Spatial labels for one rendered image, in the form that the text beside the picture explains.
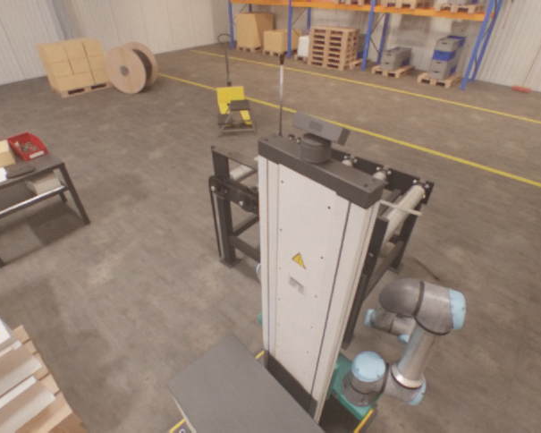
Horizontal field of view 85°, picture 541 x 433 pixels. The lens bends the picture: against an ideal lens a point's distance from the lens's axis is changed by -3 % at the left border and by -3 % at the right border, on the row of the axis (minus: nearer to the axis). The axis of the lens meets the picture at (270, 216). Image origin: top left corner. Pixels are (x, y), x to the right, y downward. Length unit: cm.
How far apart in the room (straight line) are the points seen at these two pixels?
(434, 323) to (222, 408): 82
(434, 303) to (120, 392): 202
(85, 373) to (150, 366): 44
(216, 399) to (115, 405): 117
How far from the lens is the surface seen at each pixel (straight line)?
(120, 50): 810
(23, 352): 237
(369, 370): 134
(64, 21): 1148
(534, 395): 285
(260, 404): 136
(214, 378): 141
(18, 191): 392
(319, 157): 70
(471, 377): 268
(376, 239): 171
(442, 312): 108
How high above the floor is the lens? 212
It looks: 38 degrees down
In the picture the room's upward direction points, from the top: straight up
